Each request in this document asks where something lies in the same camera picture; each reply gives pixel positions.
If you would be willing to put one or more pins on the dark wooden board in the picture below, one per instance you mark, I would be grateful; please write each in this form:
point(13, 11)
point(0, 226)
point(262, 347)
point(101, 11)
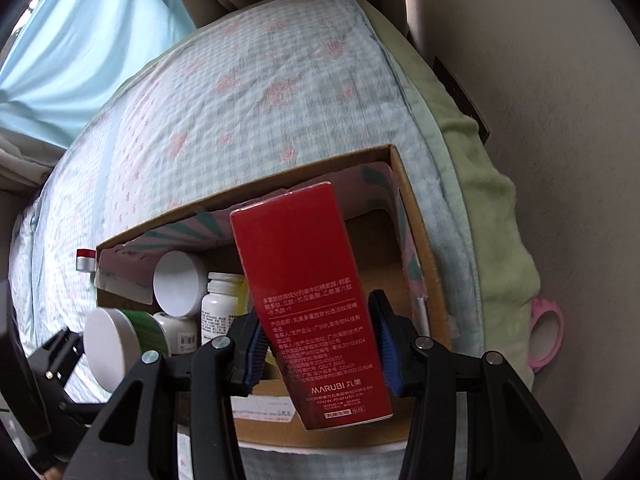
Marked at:
point(462, 97)

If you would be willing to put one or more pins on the checked floral bedsheet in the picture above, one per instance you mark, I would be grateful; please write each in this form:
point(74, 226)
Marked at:
point(225, 110)

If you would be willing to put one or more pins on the small labelled jar white lid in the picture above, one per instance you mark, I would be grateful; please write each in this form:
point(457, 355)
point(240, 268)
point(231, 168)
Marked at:
point(175, 330)

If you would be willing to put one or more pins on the white bottle red label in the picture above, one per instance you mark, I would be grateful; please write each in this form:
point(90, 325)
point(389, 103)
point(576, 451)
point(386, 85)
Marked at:
point(220, 305)

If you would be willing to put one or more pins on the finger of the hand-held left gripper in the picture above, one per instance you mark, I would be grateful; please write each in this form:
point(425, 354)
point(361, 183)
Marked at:
point(85, 412)
point(55, 357)

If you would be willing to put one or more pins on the green mattress cover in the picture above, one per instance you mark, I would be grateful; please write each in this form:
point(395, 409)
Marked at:
point(480, 200)

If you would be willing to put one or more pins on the patterned cardboard box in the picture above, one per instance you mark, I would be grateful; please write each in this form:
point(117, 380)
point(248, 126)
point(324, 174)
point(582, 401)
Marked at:
point(415, 240)

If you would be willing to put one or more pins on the red carton box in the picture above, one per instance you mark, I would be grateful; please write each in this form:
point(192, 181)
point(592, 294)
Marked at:
point(300, 260)

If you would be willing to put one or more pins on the green jar white lid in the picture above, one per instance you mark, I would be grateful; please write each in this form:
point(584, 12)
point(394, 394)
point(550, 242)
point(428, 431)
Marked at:
point(107, 347)

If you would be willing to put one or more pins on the light blue jar white lid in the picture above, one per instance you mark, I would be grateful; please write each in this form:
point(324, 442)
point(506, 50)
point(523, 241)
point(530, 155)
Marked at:
point(180, 280)

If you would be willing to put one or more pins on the small red bottle silver cap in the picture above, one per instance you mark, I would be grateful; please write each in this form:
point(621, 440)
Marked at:
point(86, 261)

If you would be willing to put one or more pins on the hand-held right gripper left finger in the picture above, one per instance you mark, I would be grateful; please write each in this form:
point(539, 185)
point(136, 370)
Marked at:
point(252, 355)

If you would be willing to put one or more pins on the light blue cloth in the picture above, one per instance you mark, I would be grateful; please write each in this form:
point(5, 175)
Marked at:
point(100, 35)

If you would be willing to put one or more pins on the pink hand mirror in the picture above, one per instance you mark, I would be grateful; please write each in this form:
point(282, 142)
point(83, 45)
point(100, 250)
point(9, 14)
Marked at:
point(547, 332)

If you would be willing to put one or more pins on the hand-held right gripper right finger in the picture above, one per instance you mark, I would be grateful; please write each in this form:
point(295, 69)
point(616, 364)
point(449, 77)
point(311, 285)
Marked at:
point(387, 345)

